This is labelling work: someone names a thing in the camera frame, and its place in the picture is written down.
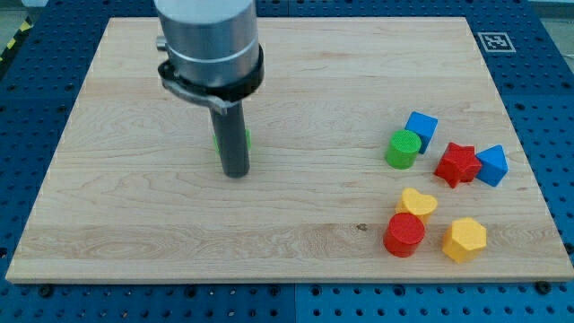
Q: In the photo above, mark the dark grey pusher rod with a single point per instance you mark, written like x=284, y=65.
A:
x=231, y=139

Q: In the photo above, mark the green cylinder block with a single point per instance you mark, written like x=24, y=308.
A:
x=403, y=148

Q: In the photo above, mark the yellow heart block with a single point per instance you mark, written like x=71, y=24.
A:
x=416, y=203

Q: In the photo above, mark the red cylinder block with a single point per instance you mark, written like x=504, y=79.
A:
x=403, y=235

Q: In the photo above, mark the red star block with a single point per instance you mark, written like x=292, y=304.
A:
x=458, y=164

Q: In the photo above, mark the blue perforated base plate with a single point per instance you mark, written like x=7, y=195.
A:
x=40, y=86

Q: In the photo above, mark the green star block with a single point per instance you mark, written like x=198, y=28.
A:
x=248, y=142

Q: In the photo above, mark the blue cube block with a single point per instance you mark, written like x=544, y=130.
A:
x=424, y=126

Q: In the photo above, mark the black and metal clamp ring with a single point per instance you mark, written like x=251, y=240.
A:
x=219, y=99

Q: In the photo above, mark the yellow hexagon block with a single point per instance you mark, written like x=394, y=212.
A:
x=464, y=240

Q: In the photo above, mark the white fiducial marker tag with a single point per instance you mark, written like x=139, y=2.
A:
x=496, y=42

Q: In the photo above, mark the wooden board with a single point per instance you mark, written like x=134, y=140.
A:
x=135, y=193

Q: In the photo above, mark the blue triangular block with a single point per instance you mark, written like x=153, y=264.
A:
x=494, y=165

